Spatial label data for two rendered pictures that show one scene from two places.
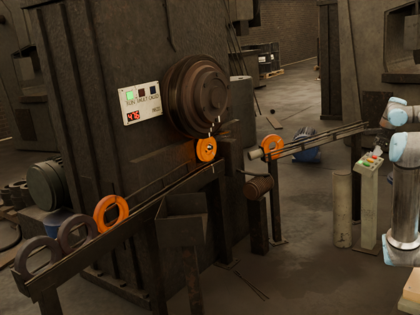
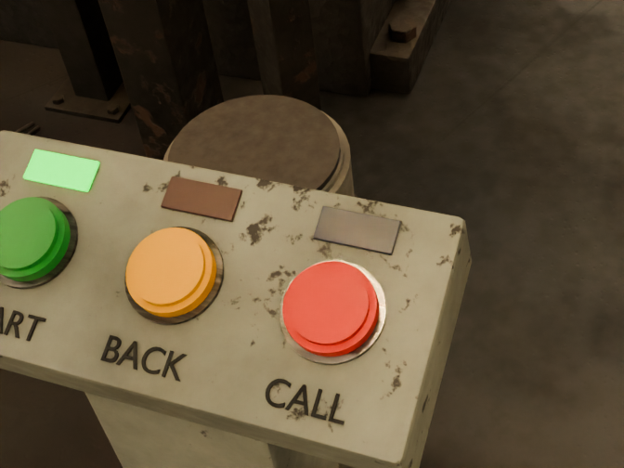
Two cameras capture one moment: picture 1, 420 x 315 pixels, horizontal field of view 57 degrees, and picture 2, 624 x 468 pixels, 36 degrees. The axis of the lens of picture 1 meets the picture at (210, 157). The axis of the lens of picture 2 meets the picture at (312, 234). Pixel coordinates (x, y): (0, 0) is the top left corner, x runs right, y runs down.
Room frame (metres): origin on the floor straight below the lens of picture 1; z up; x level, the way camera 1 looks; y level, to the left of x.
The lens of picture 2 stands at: (2.26, -1.27, 0.92)
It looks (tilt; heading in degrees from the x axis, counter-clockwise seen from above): 48 degrees down; 77
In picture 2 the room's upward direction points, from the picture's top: 8 degrees counter-clockwise
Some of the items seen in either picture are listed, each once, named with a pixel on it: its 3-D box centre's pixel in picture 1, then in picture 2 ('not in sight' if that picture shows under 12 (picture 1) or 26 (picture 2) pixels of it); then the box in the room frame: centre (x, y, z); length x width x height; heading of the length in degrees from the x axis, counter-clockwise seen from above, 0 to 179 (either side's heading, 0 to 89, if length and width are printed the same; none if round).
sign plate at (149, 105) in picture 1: (141, 102); not in sight; (2.01, 0.32, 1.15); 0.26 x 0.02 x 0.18; 140
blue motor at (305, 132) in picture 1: (306, 143); not in sight; (4.20, -1.10, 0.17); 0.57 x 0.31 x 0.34; 160
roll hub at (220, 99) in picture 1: (214, 97); not in sight; (2.14, -0.06, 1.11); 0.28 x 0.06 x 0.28; 140
